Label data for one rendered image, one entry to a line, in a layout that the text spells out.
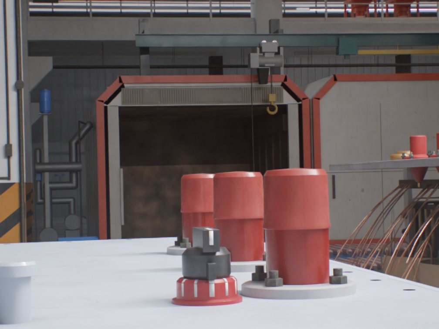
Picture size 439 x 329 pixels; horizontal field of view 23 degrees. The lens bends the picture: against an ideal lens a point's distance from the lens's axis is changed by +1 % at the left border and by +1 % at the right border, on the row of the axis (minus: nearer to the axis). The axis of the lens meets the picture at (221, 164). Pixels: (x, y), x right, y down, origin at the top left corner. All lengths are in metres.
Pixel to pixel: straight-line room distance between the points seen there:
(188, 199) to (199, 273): 0.71
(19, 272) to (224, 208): 0.52
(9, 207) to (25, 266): 10.70
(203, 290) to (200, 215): 0.71
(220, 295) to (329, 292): 0.12
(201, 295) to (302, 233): 0.13
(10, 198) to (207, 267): 10.64
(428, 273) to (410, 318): 3.11
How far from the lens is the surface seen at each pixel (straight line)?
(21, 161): 11.62
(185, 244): 1.75
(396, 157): 4.37
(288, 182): 1.11
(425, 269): 4.08
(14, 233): 11.68
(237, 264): 1.41
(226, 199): 1.44
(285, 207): 1.11
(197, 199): 1.76
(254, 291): 1.11
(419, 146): 4.07
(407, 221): 4.63
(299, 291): 1.09
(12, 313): 0.98
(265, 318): 0.96
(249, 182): 1.44
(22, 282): 0.98
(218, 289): 1.06
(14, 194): 11.67
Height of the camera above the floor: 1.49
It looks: 1 degrees up
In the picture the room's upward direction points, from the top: 1 degrees counter-clockwise
